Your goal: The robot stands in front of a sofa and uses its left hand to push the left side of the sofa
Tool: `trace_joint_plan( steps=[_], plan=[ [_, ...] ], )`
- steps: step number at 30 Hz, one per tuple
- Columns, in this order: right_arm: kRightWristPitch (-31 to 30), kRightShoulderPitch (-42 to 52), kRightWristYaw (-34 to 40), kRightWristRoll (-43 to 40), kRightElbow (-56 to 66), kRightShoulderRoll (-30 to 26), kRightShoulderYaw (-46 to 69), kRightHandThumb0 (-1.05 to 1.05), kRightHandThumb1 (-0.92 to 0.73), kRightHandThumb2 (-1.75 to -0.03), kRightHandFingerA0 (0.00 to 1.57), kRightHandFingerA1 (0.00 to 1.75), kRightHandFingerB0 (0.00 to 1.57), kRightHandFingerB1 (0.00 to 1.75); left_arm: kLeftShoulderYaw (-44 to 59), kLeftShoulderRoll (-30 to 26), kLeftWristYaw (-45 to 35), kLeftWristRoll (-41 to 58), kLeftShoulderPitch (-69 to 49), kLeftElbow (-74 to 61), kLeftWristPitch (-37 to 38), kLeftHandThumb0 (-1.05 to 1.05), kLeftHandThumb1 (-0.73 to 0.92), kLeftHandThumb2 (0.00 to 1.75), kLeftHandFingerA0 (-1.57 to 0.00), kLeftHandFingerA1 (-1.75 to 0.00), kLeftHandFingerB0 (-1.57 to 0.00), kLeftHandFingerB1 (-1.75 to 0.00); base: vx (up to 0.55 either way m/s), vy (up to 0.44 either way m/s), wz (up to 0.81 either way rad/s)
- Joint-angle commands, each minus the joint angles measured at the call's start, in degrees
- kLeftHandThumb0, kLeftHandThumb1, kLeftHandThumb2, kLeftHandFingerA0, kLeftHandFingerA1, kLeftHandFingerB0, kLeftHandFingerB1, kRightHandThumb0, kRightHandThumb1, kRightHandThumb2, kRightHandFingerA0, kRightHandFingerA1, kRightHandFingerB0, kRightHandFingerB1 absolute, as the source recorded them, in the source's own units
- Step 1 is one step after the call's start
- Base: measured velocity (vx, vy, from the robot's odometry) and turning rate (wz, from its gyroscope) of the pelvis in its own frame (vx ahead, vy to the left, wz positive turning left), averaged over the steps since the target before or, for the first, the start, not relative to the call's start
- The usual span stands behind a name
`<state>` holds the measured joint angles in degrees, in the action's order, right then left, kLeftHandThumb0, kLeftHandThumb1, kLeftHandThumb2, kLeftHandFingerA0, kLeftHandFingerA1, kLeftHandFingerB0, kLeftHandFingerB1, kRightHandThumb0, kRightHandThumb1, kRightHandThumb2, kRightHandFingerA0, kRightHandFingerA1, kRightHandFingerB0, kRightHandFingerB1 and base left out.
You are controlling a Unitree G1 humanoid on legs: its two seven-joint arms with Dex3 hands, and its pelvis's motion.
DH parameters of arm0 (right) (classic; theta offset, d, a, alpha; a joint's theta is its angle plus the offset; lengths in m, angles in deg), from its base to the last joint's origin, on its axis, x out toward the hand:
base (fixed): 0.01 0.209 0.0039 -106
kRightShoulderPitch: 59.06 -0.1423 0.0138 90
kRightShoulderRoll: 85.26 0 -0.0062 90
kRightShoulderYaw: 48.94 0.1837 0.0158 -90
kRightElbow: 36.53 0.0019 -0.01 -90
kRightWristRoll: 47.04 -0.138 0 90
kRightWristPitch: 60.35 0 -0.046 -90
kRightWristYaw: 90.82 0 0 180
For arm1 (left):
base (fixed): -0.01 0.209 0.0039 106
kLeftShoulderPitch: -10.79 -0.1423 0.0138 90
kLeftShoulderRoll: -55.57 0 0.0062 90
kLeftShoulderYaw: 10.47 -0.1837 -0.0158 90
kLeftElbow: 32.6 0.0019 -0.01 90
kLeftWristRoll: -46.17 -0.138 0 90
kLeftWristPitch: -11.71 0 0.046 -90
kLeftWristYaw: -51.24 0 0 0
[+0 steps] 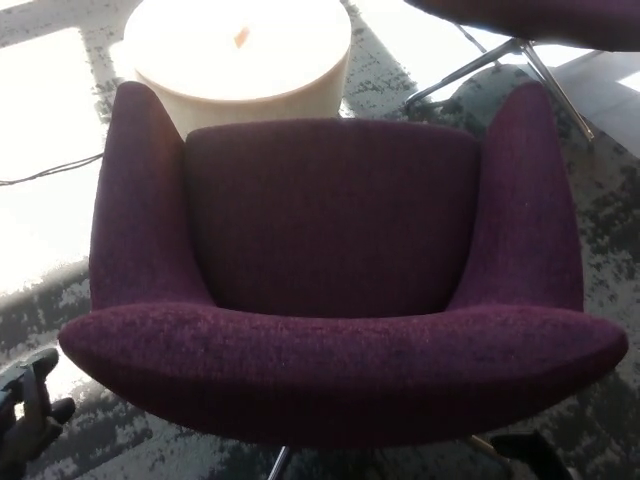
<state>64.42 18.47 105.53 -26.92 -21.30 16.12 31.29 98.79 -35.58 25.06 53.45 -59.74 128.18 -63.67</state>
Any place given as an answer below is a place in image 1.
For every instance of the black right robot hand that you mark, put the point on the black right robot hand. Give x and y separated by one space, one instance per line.
535 457

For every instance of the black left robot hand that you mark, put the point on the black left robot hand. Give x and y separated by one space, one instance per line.
30 430

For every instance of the purple fabric armchair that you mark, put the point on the purple fabric armchair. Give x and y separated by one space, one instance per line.
340 360

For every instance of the round white side table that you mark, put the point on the round white side table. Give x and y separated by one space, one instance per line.
235 75

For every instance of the purple chair with metal legs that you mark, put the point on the purple chair with metal legs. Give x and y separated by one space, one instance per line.
540 20

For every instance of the small orange item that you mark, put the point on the small orange item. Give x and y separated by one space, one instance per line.
241 38

